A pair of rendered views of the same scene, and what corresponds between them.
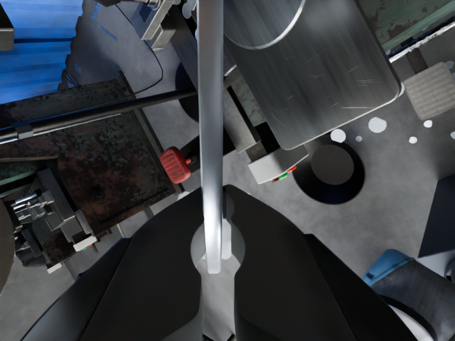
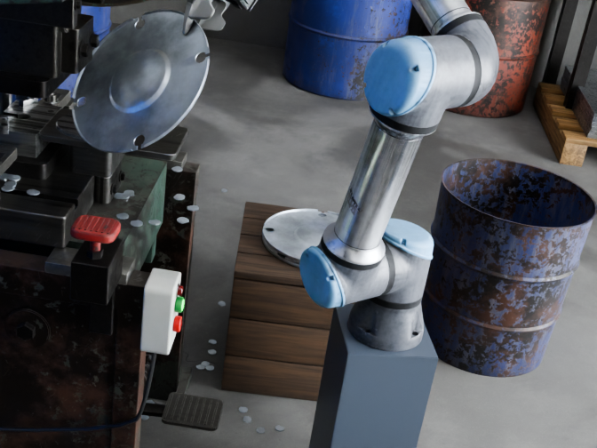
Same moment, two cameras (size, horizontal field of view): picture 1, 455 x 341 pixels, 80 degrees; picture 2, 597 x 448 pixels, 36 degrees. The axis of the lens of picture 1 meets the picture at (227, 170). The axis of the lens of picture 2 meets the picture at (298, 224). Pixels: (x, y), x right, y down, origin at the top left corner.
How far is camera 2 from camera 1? 1.76 m
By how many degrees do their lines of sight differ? 109
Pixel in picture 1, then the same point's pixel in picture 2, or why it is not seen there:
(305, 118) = (166, 143)
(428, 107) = (206, 417)
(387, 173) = not seen: outside the picture
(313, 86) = not seen: hidden behind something
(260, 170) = (162, 280)
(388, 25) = (145, 186)
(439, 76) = (182, 400)
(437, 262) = (355, 345)
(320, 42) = not seen: hidden behind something
